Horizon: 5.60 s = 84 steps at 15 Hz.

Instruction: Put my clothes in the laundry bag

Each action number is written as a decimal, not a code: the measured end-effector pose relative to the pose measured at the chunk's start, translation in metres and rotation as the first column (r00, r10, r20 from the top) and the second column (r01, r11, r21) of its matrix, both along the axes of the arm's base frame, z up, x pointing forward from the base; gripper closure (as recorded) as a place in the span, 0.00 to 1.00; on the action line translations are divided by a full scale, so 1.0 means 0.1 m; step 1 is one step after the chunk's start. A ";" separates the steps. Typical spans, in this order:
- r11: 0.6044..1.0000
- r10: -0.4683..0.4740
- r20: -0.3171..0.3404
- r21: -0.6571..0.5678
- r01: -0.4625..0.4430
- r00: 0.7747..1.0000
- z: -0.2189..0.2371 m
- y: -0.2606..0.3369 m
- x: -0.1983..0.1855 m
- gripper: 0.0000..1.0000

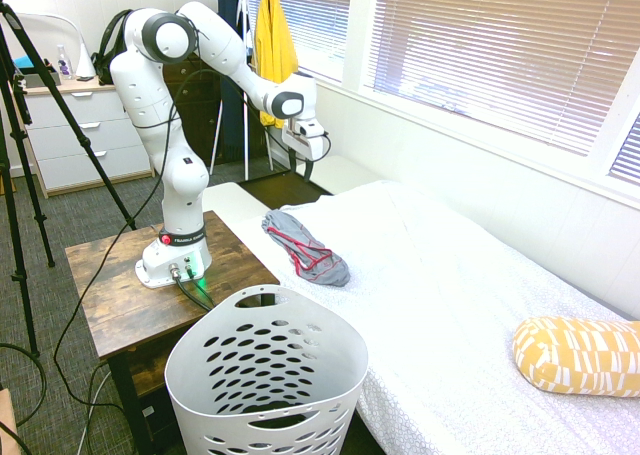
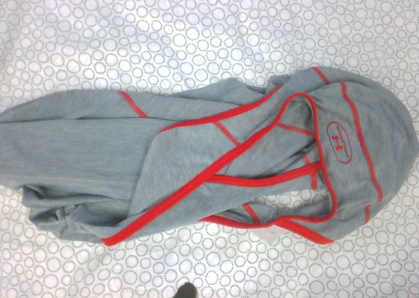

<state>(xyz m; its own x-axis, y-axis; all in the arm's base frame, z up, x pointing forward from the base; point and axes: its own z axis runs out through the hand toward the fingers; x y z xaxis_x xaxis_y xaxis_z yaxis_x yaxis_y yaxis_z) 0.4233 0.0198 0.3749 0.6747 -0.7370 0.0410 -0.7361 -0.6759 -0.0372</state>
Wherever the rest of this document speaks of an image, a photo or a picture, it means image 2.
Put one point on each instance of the grey shirt with red trim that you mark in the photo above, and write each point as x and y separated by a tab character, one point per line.
82	141

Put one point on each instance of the white circle-patterned bed cover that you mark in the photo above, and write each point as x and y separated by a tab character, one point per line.
196	32

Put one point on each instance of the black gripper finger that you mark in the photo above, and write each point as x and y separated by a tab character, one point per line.
187	292

